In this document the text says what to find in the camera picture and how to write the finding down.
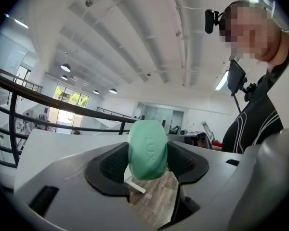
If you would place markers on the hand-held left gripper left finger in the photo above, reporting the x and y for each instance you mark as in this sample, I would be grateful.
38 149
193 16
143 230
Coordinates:
69 177

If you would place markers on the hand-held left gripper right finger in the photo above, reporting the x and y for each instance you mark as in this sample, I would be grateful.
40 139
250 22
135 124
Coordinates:
202 177

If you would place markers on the green bar of soap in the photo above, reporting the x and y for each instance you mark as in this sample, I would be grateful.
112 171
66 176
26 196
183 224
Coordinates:
148 150

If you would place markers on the white table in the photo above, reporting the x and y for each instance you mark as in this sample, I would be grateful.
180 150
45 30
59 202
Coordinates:
62 141

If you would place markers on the glass office partition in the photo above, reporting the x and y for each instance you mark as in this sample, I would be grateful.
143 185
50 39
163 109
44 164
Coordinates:
159 117

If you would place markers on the large glass window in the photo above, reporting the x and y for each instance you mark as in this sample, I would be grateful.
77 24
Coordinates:
69 97

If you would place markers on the person's black striped shirt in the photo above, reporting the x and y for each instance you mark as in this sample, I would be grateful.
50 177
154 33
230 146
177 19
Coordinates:
257 119

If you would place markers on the black curved metal railing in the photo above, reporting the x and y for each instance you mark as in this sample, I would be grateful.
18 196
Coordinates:
13 119

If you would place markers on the dome pendant lamp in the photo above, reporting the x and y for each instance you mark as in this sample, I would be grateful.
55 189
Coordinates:
113 91
64 77
95 92
65 68

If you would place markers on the black chest-mounted screen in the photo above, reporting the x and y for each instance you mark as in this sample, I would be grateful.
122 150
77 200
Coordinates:
236 77

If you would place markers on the white ceiling pipe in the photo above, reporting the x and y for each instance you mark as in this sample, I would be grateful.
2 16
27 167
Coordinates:
183 32

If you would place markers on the person's head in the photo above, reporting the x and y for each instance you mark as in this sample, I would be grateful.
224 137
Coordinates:
253 32

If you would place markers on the black head-mounted camera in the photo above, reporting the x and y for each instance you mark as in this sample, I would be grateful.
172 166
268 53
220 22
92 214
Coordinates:
210 20

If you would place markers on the ceiling dome camera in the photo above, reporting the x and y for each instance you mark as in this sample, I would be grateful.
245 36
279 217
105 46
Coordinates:
88 2

